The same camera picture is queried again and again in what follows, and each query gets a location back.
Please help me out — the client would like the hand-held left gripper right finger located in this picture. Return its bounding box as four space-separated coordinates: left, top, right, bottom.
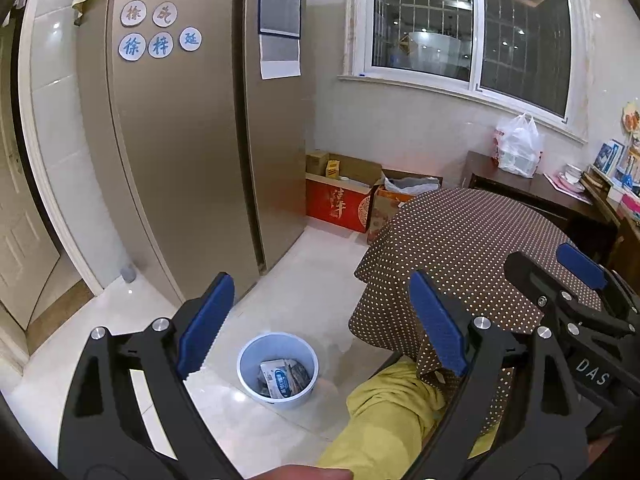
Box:
407 270 588 480

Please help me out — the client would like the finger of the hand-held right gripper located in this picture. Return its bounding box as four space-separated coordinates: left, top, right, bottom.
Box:
504 251 633 342
556 242 640 319

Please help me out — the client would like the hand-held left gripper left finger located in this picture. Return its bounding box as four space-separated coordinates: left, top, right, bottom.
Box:
59 271 236 480

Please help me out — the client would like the light blue waste bin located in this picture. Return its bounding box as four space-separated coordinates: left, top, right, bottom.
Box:
236 331 320 412

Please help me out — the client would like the white and blue box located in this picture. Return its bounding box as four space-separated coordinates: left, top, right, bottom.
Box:
260 359 311 400

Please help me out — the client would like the person's left hand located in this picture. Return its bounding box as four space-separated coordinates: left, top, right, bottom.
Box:
240 465 356 480

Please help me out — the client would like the wooden chair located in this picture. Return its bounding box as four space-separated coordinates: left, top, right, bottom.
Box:
607 215 640 286

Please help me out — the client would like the round table, dotted brown cloth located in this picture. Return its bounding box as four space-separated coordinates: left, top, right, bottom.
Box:
350 187 608 441

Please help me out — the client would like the wooden bookshelf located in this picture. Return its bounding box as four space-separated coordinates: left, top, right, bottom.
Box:
582 165 640 231

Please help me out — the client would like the pink paper sheet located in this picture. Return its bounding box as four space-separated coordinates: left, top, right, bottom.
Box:
544 172 593 195

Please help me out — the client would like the dark wooden sideboard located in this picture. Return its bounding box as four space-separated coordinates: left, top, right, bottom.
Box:
462 150 621 261

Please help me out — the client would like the person's yellow trouser leg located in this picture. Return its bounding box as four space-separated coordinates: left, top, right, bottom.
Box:
315 360 501 480

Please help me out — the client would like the row of books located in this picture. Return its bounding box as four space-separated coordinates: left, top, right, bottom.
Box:
595 137 640 191

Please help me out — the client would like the orange patterned carton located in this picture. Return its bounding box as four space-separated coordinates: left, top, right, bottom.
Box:
366 185 416 246

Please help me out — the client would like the white plastic bag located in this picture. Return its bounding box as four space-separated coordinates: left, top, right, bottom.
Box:
492 112 545 179

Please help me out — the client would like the grey bag in carton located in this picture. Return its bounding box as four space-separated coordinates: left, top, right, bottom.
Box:
382 170 443 196

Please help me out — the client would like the red printed carton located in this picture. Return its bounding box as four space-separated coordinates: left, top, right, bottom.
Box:
305 172 373 233

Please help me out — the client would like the gold two-door refrigerator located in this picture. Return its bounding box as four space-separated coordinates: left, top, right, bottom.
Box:
75 0 316 306

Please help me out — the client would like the small brown cardboard box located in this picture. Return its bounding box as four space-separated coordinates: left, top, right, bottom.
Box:
306 151 331 177

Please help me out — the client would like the white panel door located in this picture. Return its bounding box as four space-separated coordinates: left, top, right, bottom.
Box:
0 25 63 331

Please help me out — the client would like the white-framed sliding window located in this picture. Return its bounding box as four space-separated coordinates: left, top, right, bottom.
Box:
340 0 593 143

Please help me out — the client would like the white printed sheet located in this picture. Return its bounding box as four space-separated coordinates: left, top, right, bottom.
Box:
260 35 302 81

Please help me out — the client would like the group of round character magnets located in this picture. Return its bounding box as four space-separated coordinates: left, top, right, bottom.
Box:
117 0 203 63

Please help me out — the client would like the blue-framed grey sheet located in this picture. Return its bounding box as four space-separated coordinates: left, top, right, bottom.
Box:
258 0 302 38

